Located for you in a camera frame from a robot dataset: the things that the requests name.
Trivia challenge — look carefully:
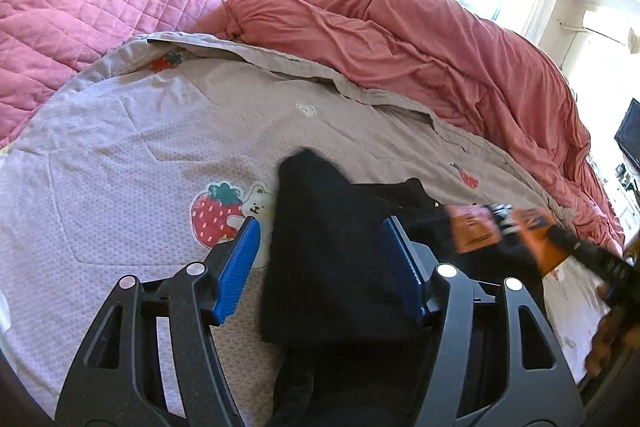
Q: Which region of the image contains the pink quilted blanket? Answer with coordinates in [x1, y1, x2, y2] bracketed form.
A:
[0, 0, 223, 148]

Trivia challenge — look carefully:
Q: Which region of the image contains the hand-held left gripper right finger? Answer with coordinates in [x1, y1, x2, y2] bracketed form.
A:
[382, 216, 587, 427]

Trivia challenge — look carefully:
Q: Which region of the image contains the person's right hand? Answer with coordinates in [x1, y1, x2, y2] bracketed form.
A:
[584, 302, 640, 380]

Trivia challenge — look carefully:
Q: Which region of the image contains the black knit garment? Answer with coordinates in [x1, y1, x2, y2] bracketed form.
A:
[259, 148, 546, 427]

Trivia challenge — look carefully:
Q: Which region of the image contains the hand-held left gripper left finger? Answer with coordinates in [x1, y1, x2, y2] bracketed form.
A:
[54, 216, 263, 427]

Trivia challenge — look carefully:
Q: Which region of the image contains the beige strawberry printed blanket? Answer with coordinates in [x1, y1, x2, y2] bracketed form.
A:
[0, 32, 626, 427]

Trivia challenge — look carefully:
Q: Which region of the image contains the coral red duvet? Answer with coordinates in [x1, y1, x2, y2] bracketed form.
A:
[195, 0, 626, 258]

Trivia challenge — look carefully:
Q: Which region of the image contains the black flat television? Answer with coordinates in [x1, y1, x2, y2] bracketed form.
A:
[614, 98, 640, 172]

